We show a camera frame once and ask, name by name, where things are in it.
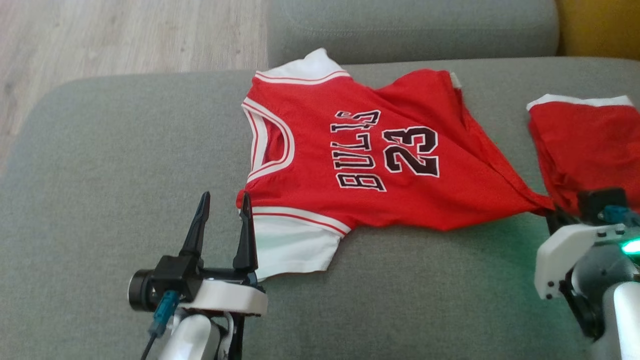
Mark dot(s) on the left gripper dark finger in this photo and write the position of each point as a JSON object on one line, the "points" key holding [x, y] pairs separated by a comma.
{"points": [[246, 250], [196, 240]]}

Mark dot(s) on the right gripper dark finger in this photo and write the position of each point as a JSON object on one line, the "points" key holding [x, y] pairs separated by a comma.
{"points": [[556, 221]]}

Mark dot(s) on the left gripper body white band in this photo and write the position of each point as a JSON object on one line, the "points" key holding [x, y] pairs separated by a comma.
{"points": [[225, 297]]}

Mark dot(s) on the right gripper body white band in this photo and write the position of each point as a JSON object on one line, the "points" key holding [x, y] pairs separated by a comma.
{"points": [[555, 260]]}

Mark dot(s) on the red shorts with white stripe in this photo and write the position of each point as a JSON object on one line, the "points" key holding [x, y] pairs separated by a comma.
{"points": [[590, 150]]}

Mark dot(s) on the red Bulls 23 jersey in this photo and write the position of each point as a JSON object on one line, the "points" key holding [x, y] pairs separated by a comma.
{"points": [[400, 200]]}

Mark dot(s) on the grey fabric sofa seat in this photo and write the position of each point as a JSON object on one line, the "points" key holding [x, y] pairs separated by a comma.
{"points": [[125, 175]]}

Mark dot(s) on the yellow cushion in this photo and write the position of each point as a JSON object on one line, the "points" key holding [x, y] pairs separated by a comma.
{"points": [[600, 25]]}

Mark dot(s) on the grey sofa back cushion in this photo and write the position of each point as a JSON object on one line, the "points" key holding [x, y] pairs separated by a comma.
{"points": [[400, 30]]}

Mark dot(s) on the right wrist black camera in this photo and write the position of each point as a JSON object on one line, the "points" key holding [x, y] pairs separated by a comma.
{"points": [[597, 202]]}

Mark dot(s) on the wrist black camera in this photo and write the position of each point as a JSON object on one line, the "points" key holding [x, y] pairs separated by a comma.
{"points": [[597, 202], [170, 277]]}

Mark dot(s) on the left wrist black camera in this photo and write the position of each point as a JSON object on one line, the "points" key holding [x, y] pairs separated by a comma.
{"points": [[170, 277]]}

